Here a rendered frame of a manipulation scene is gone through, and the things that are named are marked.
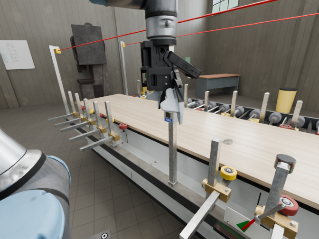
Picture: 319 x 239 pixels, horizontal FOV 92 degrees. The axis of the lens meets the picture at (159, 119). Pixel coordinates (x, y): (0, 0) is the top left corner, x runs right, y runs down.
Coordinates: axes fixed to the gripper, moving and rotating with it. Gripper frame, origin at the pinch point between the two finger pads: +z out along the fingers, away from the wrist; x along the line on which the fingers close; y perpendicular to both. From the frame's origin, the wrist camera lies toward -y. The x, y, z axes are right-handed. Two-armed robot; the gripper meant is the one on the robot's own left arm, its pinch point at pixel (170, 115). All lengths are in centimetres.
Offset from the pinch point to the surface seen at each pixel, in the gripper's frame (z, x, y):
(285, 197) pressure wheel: 41, 12, -48
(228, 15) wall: -177, -552, -523
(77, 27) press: -117, -556, 51
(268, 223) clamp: 47, 14, -37
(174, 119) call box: 14.2, -29.7, -16.1
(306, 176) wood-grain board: 42, 7, -71
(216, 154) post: 26.2, -8.6, -27.0
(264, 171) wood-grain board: 42, -3, -56
